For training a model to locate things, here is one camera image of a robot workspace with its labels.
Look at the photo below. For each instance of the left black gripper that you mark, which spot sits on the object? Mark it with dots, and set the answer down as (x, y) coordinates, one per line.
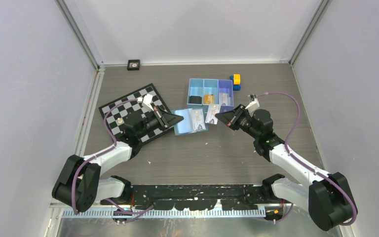
(165, 120)

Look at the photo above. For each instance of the white printed credit card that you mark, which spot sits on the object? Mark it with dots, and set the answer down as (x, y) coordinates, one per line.
(212, 110)

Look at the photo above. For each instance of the orange card in tray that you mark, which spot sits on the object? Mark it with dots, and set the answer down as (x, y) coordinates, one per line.
(209, 99)

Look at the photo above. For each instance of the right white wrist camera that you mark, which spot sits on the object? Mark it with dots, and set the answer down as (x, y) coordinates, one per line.
(253, 105)

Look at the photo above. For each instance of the blue and orange toy block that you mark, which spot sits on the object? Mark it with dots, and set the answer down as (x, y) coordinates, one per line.
(236, 82)

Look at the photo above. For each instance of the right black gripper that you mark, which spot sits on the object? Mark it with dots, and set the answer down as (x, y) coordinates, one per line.
(229, 117)

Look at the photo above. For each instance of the black white chessboard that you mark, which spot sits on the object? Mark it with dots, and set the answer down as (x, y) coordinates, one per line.
(125, 105)

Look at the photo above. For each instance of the blue compartment organizer tray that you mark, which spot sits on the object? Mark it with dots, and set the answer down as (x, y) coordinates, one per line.
(200, 87)

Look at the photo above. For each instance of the small black square box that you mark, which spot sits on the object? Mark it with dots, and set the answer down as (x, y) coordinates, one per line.
(133, 65)

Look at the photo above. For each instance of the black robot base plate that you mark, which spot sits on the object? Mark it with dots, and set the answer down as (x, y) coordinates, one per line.
(196, 197)

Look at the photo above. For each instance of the clear item in tray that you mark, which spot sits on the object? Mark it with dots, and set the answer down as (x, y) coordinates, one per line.
(224, 99)

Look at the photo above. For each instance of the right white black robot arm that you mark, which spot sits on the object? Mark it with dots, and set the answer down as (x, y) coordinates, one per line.
(326, 196)

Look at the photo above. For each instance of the black item in tray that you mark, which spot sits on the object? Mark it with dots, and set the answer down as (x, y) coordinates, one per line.
(195, 100)

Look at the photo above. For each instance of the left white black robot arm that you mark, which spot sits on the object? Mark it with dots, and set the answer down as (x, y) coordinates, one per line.
(79, 184)

